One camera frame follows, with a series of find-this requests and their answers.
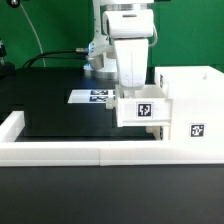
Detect black stand left edge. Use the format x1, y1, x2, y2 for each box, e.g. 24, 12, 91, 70
0, 39, 15, 79

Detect white drawer cabinet box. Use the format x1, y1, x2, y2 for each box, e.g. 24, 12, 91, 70
155, 66, 224, 142

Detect white drawer tray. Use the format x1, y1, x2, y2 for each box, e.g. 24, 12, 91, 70
106, 85, 172, 127
146, 126, 170, 141

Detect white front drawer tray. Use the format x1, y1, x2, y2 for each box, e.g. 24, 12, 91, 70
146, 126, 170, 141

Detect white marker tag sheet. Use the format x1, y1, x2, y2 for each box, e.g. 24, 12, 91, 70
68, 89, 115, 104

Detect white U-shaped border frame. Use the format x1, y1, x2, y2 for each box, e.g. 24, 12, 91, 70
0, 111, 224, 167

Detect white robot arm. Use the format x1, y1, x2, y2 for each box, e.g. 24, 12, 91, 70
84, 0, 158, 97

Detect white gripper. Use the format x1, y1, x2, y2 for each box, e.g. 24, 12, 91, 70
114, 38, 148, 98

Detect thin white cable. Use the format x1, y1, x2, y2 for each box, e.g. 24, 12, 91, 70
19, 3, 47, 68

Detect black cables at base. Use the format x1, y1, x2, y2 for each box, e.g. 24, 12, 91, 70
21, 47, 90, 69

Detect grey cable on gripper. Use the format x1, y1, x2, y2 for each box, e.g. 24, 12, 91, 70
148, 24, 159, 48

